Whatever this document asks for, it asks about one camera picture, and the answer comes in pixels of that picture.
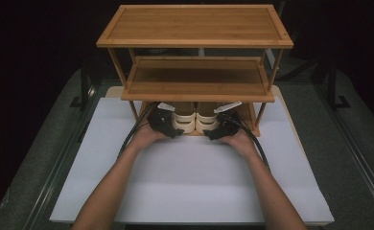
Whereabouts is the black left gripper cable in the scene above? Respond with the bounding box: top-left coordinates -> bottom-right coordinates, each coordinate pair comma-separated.
116,102 -> 159,161

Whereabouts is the cream clog shoe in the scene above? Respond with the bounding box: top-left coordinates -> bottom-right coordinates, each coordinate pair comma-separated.
196,102 -> 222,135
170,102 -> 198,135

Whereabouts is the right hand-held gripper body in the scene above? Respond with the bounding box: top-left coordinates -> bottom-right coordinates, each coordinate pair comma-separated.
213,101 -> 243,139

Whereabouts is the black metal stand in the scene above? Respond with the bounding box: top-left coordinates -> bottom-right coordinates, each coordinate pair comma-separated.
69,58 -> 92,110
326,58 -> 352,110

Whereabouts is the white table mat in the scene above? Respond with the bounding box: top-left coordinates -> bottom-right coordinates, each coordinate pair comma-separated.
49,97 -> 336,224

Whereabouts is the person's left hand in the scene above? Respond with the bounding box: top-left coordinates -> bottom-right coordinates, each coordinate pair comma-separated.
128,123 -> 169,155

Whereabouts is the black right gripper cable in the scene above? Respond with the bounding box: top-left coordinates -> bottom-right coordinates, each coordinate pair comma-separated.
232,118 -> 271,171

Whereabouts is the wooden three-tier shoe rack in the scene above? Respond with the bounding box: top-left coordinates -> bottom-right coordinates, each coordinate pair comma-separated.
96,3 -> 294,138

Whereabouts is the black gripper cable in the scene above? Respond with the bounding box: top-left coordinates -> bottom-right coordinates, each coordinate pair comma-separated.
232,118 -> 271,171
116,102 -> 159,161

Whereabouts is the person's right hand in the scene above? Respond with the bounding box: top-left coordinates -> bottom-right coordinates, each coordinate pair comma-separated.
221,127 -> 260,160

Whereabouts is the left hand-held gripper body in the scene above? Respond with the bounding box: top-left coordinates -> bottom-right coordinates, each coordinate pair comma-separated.
146,102 -> 177,139

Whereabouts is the metal frame rail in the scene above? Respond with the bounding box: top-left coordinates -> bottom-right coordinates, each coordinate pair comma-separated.
314,83 -> 374,214
21,84 -> 98,230

